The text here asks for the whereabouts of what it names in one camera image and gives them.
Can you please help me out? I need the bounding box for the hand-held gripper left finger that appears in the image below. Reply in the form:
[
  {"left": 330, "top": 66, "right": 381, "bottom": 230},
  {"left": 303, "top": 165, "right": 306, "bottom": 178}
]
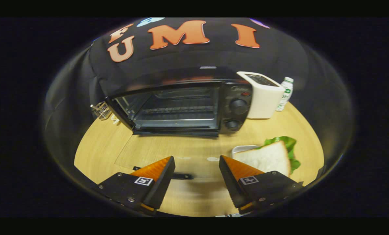
[{"left": 96, "top": 156, "right": 176, "bottom": 215}]

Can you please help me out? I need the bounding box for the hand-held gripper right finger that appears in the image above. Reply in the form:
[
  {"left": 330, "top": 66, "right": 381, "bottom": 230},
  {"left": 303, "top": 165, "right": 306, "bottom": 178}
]
[{"left": 218, "top": 155, "right": 304, "bottom": 215}]

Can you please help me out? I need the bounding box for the lettuce sandwich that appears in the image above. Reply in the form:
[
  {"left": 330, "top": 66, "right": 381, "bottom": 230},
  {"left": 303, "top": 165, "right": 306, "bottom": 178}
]
[{"left": 233, "top": 136, "right": 302, "bottom": 177}]

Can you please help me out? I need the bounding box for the black toaster oven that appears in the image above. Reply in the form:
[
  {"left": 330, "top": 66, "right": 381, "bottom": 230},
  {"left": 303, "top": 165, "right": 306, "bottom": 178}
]
[{"left": 105, "top": 66, "right": 254, "bottom": 180}]

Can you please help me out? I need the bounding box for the white pop-up toaster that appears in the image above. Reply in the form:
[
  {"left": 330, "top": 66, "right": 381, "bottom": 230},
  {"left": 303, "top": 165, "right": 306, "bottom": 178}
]
[{"left": 236, "top": 71, "right": 286, "bottom": 120}]

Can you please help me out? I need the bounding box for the small metal tray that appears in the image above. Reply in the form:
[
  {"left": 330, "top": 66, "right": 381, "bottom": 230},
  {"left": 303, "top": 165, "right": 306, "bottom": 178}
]
[{"left": 231, "top": 145, "right": 259, "bottom": 159}]

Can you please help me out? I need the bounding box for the white green-label bottle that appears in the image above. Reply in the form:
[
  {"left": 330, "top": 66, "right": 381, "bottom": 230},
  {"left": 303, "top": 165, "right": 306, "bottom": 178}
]
[{"left": 276, "top": 77, "right": 294, "bottom": 112}]

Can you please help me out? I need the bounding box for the small wire rack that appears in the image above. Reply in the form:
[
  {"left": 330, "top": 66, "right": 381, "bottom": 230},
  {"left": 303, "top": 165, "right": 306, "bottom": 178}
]
[{"left": 90, "top": 101, "right": 113, "bottom": 121}]

